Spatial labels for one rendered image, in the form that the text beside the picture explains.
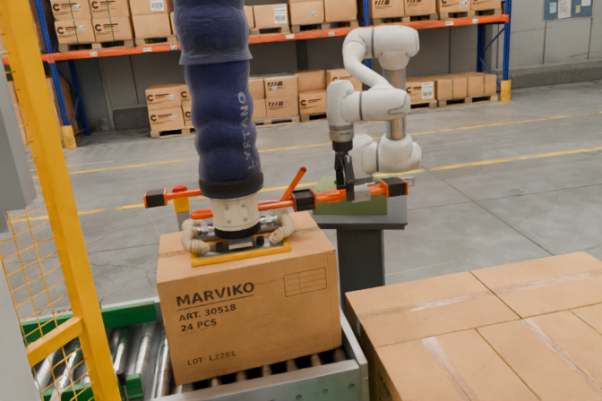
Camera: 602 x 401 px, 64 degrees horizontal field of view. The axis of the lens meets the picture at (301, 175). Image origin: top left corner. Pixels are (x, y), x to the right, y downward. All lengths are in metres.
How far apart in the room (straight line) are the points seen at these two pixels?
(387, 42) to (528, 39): 9.94
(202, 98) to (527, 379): 1.37
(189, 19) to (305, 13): 7.37
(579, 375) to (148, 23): 8.05
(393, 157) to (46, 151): 1.64
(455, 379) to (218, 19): 1.37
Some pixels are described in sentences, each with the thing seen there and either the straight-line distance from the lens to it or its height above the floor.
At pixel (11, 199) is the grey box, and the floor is 1.49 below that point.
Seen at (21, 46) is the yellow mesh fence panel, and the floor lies 1.69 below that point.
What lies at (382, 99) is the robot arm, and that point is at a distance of 1.66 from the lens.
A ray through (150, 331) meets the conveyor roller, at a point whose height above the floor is 0.55.
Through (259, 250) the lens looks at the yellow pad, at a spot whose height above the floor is 0.97.
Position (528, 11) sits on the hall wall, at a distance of 11.95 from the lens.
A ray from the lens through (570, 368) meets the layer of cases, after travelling 1.91.
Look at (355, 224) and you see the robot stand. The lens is 2.37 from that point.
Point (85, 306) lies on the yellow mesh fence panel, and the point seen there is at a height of 1.04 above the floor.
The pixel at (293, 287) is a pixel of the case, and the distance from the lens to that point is 1.69.
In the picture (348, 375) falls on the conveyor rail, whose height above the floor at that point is 0.57.
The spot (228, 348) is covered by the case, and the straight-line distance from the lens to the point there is 1.77.
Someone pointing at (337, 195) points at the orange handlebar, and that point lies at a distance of 1.76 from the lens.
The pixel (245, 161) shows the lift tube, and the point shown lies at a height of 1.27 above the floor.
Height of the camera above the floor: 1.68
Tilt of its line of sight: 17 degrees down
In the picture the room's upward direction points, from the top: 5 degrees counter-clockwise
